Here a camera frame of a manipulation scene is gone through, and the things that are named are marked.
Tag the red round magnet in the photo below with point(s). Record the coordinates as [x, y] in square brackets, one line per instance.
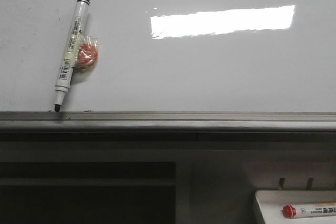
[88, 53]

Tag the white black whiteboard marker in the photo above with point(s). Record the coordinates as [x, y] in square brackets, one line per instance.
[77, 26]

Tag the white whiteboard panel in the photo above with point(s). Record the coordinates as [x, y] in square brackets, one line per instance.
[174, 55]

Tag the grey aluminium whiteboard ledge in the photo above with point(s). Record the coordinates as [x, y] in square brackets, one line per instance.
[90, 121]

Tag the left metal tray hook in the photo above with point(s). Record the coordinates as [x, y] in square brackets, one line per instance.
[281, 183]

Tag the metal tray hook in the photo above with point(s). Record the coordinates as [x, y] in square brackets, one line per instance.
[309, 183]
[281, 183]

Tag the white plastic marker tray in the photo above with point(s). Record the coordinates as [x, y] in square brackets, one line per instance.
[268, 204]

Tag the red capped white marker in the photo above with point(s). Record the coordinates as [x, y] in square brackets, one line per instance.
[309, 210]

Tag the right metal tray hook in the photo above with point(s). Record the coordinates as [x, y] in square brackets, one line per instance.
[309, 183]

